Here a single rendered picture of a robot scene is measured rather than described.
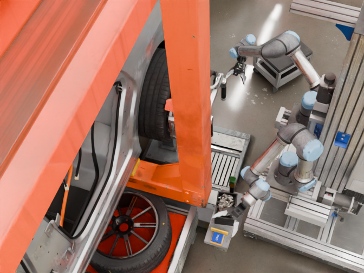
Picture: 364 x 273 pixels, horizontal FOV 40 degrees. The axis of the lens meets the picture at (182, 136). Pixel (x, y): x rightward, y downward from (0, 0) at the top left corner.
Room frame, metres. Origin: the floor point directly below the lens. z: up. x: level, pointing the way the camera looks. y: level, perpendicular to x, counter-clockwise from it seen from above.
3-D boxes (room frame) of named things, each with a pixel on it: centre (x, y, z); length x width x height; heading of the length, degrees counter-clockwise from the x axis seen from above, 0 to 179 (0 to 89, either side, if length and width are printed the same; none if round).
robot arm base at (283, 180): (1.52, -0.65, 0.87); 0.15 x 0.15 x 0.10
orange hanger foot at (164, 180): (1.72, 0.24, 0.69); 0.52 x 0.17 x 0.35; 66
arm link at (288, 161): (1.51, -0.65, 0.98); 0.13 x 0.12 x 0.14; 27
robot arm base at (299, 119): (1.95, -0.88, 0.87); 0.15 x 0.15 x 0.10
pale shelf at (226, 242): (1.43, -0.24, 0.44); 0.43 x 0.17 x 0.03; 156
